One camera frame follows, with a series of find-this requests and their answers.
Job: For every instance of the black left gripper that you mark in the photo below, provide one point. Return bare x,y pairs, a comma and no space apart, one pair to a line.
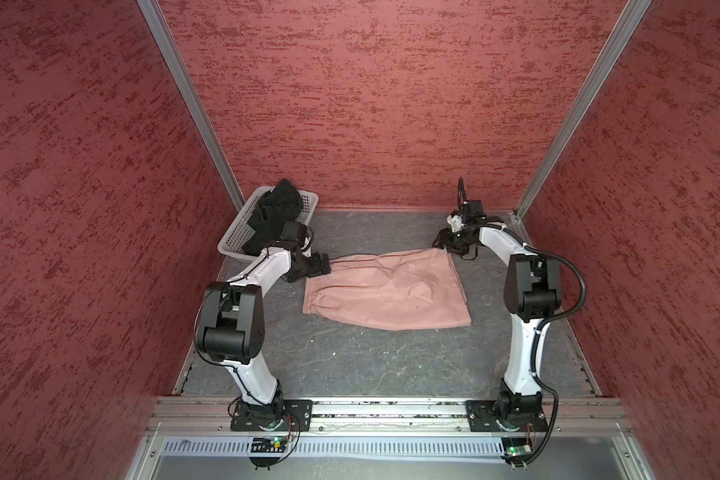
315,269

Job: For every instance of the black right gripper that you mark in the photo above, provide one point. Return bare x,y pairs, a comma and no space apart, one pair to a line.
446,238

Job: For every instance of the pink drawstring shorts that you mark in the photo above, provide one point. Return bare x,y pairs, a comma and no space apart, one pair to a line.
397,291

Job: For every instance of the black shorts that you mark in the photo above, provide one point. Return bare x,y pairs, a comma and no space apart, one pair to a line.
274,208

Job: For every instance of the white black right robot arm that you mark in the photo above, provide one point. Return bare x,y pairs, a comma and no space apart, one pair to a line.
532,295

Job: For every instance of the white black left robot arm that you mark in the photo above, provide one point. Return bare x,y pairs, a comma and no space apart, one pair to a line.
230,328

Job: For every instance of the white perforated plastic basket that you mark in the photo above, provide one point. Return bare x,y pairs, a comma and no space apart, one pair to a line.
239,232

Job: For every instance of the left green circuit board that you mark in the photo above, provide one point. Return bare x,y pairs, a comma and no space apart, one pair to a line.
268,445

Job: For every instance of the green circuit board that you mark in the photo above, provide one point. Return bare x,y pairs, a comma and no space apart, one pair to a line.
516,450
268,445

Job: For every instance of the right green circuit board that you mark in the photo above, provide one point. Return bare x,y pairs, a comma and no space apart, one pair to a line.
516,450

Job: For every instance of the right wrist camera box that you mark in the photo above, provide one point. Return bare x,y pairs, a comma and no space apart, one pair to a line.
468,212

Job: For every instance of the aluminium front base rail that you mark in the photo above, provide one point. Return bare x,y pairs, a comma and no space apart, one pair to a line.
387,416

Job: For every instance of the white slotted cable duct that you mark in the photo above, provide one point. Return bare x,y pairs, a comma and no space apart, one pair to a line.
427,448

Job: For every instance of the aluminium left corner post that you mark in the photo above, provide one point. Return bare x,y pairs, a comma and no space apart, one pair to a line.
169,50

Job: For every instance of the aluminium corner post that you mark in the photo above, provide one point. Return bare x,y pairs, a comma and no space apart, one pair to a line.
169,50
622,31

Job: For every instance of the aluminium right corner post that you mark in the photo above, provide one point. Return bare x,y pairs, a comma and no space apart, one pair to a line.
622,31

